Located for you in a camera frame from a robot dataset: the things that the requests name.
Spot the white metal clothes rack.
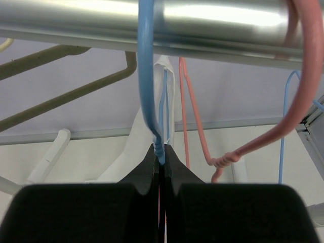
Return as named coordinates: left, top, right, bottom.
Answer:
left=0, top=0, right=324, bottom=221

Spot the grey empty hanger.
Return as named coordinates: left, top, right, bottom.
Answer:
left=1, top=49, right=139, bottom=136

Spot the light blue red-shirt hanger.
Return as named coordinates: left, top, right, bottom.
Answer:
left=278, top=70, right=324, bottom=185

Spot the light blue white-shirt hanger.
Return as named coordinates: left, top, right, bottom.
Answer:
left=137, top=1, right=166, bottom=166

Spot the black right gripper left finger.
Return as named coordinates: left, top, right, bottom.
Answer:
left=1, top=147, right=159, bottom=242

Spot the cream empty hanger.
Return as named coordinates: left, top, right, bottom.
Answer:
left=0, top=38, right=14, bottom=52

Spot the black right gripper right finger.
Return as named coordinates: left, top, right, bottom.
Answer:
left=165, top=145, right=319, bottom=242

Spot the pink hanger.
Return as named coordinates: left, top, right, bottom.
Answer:
left=179, top=1, right=323, bottom=183

